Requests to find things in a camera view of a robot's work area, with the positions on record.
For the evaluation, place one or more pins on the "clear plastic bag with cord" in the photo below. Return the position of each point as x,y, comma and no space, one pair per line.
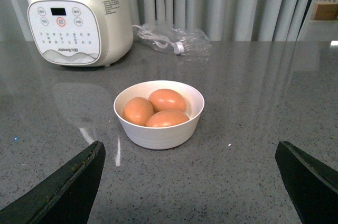
163,37

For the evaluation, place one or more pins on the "brown egg in bowl front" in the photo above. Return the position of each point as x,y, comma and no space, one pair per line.
167,118

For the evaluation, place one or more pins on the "white bowl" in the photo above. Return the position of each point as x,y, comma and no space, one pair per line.
165,137

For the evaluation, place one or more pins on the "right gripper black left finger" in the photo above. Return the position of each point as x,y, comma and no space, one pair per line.
66,196

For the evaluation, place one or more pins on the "brown egg in bowl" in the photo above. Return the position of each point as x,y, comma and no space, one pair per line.
167,118
138,111
165,99

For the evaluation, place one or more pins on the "brown egg in bowl left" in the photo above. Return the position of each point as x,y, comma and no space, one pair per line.
138,111

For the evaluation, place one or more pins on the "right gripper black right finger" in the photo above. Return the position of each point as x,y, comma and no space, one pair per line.
310,184

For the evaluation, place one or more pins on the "brown egg in bowl back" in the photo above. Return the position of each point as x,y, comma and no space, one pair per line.
165,99

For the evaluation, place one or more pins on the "cardboard box on shelf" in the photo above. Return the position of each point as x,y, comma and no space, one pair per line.
324,10

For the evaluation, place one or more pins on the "white Joyoung cooker appliance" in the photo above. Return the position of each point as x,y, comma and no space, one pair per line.
81,33

